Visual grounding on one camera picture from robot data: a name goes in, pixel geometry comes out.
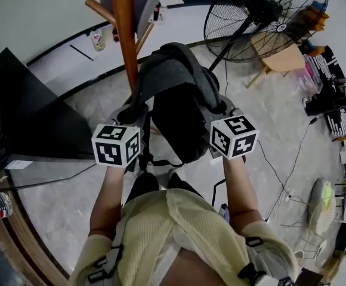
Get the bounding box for round white and yellow cushion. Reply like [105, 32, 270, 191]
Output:
[307, 178, 335, 238]

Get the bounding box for person's black trousers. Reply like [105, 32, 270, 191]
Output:
[124, 171, 203, 205]

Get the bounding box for person's cream knit top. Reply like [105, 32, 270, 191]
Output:
[67, 188, 299, 286]

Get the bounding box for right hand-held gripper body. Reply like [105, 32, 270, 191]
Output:
[202, 96, 260, 160]

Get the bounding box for wooden stool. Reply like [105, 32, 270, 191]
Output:
[245, 31, 307, 89]

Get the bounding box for large black floor fan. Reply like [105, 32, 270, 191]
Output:
[203, 0, 329, 74]

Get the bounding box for grey garment on rack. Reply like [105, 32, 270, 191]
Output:
[99, 0, 195, 41]

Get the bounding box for wooden coat rack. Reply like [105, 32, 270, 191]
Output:
[85, 0, 156, 107]

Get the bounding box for person's left forearm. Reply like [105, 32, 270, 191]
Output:
[89, 164, 124, 238]

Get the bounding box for person's right forearm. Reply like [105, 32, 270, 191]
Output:
[222, 153, 265, 235]

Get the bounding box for black and grey backpack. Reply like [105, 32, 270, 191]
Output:
[129, 42, 221, 169]

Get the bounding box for yellow-green bottle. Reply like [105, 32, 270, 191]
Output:
[91, 28, 106, 52]

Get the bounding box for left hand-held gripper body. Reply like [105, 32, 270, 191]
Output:
[91, 103, 150, 173]

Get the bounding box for black power cable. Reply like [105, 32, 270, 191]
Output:
[256, 116, 325, 223]

